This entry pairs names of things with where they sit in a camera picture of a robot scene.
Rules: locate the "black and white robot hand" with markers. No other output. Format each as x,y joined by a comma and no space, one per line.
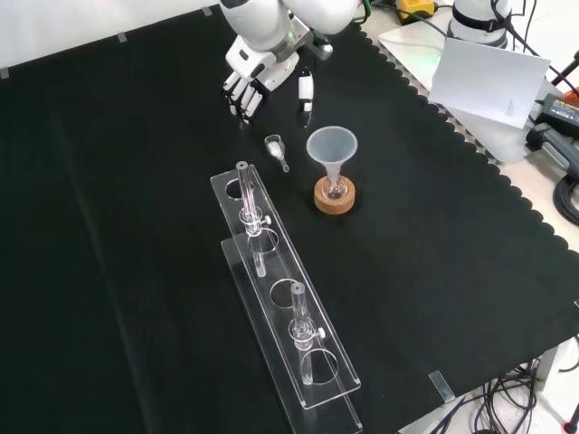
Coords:
246,61

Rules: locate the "clear glass weighing funnel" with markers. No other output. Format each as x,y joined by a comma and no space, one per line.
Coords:
274,147

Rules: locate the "translucent plastic funnel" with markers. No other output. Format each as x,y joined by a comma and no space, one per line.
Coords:
331,144

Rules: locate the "clear acrylic funnel stand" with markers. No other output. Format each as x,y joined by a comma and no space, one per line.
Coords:
289,289

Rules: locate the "clear tape strip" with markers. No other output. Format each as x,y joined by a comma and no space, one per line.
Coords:
122,37
206,11
442,385
4,73

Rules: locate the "clear round-bottom flask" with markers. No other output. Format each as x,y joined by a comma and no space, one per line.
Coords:
335,192

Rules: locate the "black bench cloth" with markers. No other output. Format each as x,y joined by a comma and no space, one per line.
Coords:
135,181

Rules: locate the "grey flat board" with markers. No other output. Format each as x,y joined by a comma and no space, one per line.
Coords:
416,54

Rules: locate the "yellow stop button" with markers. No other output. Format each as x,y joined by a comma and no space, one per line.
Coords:
418,10

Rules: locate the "white standing card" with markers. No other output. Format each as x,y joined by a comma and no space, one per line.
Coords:
488,81

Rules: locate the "black handheld device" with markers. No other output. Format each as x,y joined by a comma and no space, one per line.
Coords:
549,142

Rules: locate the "black power adapter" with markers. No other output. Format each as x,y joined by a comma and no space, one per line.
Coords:
561,108

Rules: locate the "black and orange tripod leg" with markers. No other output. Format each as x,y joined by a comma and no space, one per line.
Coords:
565,74

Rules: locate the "grey table leg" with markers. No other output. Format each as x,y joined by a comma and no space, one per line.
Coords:
549,375

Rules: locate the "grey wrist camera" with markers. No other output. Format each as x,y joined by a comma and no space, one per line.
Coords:
323,50

